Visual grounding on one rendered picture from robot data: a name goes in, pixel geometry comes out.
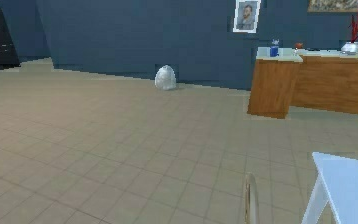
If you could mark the wooden kitchen counter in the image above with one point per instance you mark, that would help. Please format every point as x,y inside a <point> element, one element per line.
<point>320,83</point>

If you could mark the white garbage bag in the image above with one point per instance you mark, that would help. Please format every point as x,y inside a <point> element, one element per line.
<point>165,78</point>

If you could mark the tan round chair back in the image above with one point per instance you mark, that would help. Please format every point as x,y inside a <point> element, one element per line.
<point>251,200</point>

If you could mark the blue spray bottle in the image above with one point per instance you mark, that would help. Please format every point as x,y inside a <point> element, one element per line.
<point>274,50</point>

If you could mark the framed portrait picture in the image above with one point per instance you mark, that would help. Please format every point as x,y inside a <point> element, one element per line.
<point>246,15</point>

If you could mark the red tomato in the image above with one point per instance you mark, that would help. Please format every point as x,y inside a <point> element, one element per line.
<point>298,45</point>

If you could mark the white table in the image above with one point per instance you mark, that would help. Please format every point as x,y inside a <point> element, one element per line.
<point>340,190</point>

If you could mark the silver vase red plant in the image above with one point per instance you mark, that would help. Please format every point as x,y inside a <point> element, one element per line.
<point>352,40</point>

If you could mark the framed landscape painting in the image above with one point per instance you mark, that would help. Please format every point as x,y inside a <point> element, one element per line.
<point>337,5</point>

